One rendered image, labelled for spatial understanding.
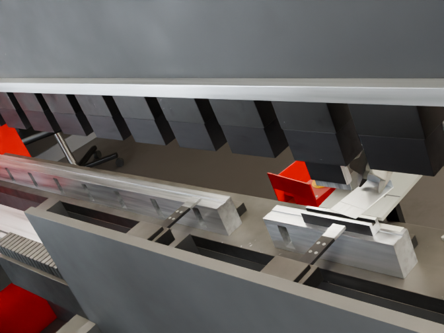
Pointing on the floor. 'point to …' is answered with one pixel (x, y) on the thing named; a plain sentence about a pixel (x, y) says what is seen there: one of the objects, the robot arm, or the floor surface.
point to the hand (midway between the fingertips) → (372, 185)
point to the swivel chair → (30, 136)
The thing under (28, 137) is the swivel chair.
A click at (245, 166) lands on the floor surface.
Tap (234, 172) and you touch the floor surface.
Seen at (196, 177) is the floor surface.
